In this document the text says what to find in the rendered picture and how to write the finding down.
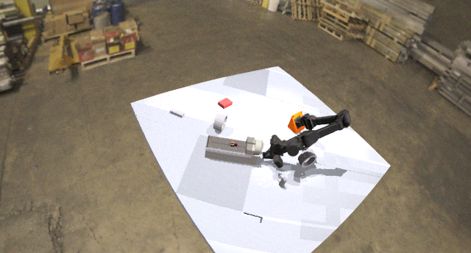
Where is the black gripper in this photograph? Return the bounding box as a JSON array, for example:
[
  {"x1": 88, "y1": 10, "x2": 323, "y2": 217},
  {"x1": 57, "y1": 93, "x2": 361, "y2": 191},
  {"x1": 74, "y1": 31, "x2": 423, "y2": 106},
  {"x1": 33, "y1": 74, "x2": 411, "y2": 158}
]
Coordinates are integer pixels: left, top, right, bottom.
[{"x1": 262, "y1": 139, "x2": 288, "y2": 168}]

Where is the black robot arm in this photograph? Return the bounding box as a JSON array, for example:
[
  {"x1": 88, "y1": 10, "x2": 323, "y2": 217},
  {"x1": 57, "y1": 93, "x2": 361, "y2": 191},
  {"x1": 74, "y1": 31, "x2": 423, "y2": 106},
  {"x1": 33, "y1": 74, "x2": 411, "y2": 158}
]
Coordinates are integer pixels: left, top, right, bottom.
[{"x1": 270, "y1": 110, "x2": 352, "y2": 157}]

